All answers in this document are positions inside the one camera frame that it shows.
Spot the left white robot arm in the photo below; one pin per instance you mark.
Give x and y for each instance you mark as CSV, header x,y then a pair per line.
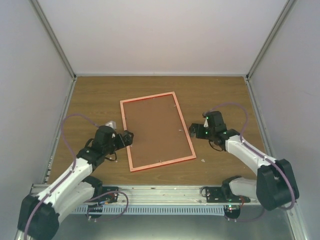
x,y
41,214

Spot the red photo frame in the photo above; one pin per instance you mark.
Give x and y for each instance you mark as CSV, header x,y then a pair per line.
x,y
160,133

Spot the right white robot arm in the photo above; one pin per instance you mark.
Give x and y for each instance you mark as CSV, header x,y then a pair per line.
x,y
275,185

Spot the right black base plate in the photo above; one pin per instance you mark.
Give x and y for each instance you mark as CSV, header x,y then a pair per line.
x,y
217,194

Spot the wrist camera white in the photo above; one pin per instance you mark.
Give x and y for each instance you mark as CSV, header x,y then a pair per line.
x,y
206,123
111,124

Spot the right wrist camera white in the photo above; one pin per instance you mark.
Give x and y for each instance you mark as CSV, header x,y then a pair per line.
x,y
206,123

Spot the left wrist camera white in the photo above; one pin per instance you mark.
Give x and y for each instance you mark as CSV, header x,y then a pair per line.
x,y
111,124

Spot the left aluminium corner post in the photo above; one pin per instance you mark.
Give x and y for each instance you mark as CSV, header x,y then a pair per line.
x,y
49,30

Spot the grey slotted cable duct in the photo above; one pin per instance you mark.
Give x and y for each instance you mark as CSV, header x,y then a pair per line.
x,y
197,210

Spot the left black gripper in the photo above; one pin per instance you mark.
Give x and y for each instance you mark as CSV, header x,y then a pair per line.
x,y
128,141

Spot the aluminium front rail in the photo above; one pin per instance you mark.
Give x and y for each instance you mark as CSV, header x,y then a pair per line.
x,y
158,195

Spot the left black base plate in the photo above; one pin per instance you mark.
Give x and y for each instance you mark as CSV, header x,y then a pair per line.
x,y
106,194

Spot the right aluminium corner post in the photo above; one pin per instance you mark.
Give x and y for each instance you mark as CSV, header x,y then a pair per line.
x,y
289,4

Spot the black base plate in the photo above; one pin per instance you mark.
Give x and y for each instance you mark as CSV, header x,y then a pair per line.
x,y
217,194
106,194

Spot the aluminium corner post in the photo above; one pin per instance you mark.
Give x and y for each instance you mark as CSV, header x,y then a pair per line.
x,y
289,4
49,30

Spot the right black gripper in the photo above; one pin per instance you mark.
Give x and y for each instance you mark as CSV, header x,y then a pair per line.
x,y
193,127

